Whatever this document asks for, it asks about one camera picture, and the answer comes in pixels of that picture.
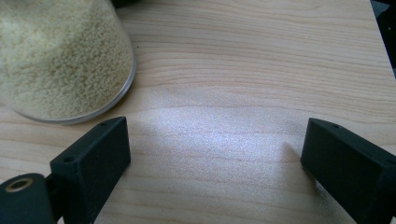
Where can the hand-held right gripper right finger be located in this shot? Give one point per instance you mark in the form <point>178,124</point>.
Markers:
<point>351,168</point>

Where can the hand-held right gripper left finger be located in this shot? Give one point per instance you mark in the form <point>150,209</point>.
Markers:
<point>90,165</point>

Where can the clear jar of yellow grains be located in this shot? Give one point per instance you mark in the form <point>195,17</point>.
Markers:
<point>59,59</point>

